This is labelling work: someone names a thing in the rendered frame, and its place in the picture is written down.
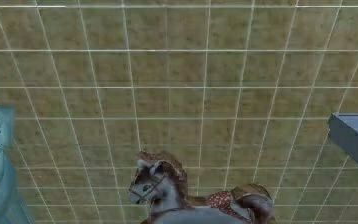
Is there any blue grey box furniture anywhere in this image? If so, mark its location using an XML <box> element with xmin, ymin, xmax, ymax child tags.
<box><xmin>327</xmin><ymin>112</ymin><xmax>358</xmax><ymax>176</ymax></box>

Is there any grey rocking horse toy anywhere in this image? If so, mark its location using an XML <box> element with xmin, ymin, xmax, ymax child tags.
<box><xmin>128</xmin><ymin>149</ymin><xmax>277</xmax><ymax>224</ymax></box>

